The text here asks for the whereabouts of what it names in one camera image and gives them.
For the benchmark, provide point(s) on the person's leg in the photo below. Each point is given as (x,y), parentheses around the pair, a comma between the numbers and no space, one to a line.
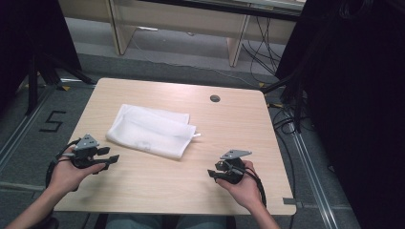
(133,222)
(202,223)

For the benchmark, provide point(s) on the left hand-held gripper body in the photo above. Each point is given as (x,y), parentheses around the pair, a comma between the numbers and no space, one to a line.
(83,156)

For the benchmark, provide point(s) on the yellow floor marker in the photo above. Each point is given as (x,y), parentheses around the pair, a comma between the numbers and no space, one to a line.
(262,85)
(276,105)
(65,88)

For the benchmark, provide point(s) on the light wooden desk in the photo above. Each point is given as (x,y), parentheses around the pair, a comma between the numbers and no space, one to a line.
(178,19)

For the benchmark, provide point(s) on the white mesh cloth bag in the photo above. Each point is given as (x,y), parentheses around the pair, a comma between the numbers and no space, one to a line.
(153,130)

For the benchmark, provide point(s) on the person's left hand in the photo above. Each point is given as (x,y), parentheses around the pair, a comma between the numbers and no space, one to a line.
(68,176)

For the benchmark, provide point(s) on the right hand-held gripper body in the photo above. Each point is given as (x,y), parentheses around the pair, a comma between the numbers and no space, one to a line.
(232,167)

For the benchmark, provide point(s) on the person's right leg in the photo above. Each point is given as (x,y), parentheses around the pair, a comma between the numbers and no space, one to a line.
(202,223)

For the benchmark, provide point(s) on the grey tape strip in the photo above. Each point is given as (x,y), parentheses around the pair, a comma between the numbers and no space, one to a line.
(291,201)

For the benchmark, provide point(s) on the metal floor rail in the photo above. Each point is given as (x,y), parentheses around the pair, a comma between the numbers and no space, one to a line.
(313,178)
(22,127)

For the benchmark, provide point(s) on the person's right hand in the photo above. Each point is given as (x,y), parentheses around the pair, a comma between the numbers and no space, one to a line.
(245,191)

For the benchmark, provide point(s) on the person's left leg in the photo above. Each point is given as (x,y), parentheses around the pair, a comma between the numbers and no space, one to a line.
(133,222)

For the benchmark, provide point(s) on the dark curtain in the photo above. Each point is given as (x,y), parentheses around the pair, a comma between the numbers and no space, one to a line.
(28,35)
(356,111)

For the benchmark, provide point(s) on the round grey table grommet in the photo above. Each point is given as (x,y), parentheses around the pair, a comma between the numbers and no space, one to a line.
(215,98)

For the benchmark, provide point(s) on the black metal stand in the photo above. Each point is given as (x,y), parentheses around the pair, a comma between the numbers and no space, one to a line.
(35,82)
(294,95)

